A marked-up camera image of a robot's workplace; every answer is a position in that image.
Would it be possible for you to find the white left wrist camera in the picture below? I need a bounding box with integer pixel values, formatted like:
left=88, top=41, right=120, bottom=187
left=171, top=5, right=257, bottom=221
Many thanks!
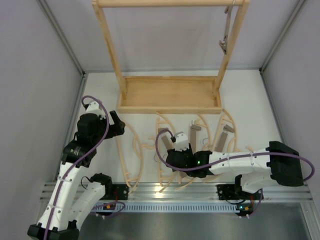
left=85, top=101, right=106, bottom=119

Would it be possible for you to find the aluminium mounting rail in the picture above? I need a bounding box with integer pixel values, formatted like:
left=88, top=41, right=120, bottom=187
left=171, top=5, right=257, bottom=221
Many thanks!
left=41, top=181, right=313, bottom=202

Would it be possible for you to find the taupe clip hanger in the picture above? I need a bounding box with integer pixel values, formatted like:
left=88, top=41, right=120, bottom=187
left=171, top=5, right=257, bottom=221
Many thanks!
left=202, top=123, right=236, bottom=153
left=189, top=120, right=202, bottom=153
left=153, top=127, right=192, bottom=180

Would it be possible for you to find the white slotted cable duct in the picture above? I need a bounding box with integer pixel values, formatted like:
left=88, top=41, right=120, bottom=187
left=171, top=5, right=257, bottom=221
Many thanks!
left=91, top=201, right=241, bottom=213

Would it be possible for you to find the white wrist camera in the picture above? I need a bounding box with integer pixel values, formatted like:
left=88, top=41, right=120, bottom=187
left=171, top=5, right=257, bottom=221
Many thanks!
left=85, top=101, right=106, bottom=119
left=170, top=132, right=191, bottom=152

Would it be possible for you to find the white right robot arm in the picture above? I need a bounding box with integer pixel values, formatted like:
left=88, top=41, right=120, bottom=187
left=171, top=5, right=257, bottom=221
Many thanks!
left=165, top=141, right=304, bottom=199

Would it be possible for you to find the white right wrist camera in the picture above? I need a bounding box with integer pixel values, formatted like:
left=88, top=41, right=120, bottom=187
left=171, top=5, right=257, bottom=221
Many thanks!
left=170, top=132, right=191, bottom=152

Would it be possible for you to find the beige plastic hanger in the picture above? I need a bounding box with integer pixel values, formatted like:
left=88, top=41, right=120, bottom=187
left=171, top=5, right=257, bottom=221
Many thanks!
left=154, top=113, right=176, bottom=194
left=202, top=108, right=242, bottom=153
left=175, top=114, right=210, bottom=191
left=116, top=121, right=158, bottom=197

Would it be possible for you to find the wooden hanger rack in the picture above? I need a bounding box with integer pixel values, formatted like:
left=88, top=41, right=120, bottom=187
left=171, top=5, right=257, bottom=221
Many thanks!
left=91, top=0, right=250, bottom=114

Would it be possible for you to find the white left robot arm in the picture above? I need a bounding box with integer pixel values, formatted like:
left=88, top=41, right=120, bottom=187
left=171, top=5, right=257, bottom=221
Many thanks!
left=27, top=100, right=129, bottom=240

